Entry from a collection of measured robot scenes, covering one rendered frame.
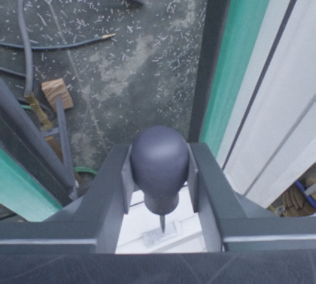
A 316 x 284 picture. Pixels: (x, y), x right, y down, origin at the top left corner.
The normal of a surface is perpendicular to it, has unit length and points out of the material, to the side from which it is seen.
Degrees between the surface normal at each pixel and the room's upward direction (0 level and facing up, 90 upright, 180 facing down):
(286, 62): 90
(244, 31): 0
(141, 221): 90
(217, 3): 90
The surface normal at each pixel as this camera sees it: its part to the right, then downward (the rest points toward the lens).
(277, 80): -0.94, 0.29
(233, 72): 0.35, 0.74
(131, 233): -0.03, -0.61
